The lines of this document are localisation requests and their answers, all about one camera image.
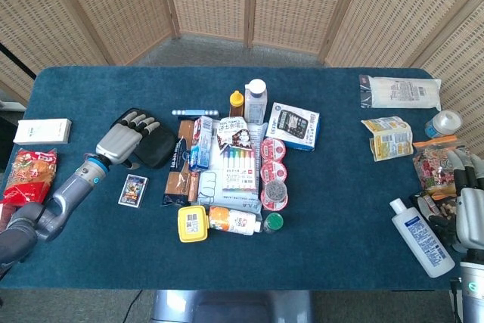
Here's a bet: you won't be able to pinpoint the coloured marker pen set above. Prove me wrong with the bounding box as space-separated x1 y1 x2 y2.
221 148 259 194

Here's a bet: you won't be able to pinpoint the red round snack cups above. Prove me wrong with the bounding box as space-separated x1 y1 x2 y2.
260 181 289 211

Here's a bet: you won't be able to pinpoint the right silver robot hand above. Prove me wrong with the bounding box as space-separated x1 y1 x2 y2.
415 148 484 253

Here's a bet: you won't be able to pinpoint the dark small snack pack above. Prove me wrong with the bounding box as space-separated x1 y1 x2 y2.
409 189 461 225

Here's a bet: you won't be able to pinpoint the red noodle snack bag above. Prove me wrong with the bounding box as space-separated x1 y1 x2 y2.
0 148 58 207

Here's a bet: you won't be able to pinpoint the black Victor zip case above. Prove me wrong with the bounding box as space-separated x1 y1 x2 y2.
109 107 178 169

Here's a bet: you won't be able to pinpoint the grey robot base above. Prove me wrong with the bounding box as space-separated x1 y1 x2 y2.
150 289 315 323

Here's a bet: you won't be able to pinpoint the red white sealed cup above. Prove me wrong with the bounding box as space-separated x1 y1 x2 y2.
259 160 289 184
259 138 287 161

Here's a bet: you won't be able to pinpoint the playing card box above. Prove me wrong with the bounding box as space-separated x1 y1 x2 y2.
117 173 150 209

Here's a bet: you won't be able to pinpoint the white lotion bottle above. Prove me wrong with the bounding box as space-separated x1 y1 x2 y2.
389 197 456 279

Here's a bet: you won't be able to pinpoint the brown chocolate bar pack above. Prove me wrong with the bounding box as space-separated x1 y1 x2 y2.
162 119 194 207

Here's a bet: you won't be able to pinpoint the black bar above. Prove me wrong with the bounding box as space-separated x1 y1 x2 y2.
0 42 38 79

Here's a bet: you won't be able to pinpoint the white illustrated pouch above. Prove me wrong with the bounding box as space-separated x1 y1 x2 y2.
216 116 253 154

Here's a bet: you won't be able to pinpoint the green lidded jar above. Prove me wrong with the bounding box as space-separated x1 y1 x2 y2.
262 212 284 234

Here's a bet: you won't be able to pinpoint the orange juice bottle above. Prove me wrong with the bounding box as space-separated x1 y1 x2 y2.
207 205 262 237

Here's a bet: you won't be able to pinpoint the small orange box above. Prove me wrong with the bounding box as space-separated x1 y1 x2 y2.
187 171 200 203

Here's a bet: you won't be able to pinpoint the blue tablecloth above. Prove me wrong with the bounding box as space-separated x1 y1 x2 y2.
0 65 484 292

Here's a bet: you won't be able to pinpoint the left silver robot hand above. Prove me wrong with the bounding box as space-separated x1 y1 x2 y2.
95 109 161 171

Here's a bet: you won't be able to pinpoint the yellow snack packet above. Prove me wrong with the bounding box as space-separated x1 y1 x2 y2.
361 116 414 163

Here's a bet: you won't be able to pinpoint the white lidded jar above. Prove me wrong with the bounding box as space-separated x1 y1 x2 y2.
423 110 463 139

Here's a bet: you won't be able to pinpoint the colourful snack zip bag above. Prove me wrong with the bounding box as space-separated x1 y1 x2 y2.
411 135 473 201

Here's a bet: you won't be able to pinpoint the toothpaste box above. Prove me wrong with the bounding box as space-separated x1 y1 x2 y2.
188 115 214 172

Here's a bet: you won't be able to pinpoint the yellow capped honey bottle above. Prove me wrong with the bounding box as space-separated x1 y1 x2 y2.
228 90 244 118

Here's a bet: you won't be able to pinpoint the yellow lidded container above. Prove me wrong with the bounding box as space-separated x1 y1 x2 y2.
177 205 210 244

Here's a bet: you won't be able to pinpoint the white cardboard box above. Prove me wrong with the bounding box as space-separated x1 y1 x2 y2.
13 118 73 146

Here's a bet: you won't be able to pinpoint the white noodle package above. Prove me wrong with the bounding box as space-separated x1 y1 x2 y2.
358 74 442 111

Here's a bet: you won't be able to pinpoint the black floor cable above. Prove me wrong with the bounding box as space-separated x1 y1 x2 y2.
123 289 144 323

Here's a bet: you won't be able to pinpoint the clear bottle white cap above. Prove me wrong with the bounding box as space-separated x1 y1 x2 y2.
244 79 268 124

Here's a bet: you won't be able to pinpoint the calculator box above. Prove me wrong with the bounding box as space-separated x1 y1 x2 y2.
265 101 321 151

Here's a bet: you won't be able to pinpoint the large white plastic package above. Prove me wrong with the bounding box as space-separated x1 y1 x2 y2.
196 120 268 213

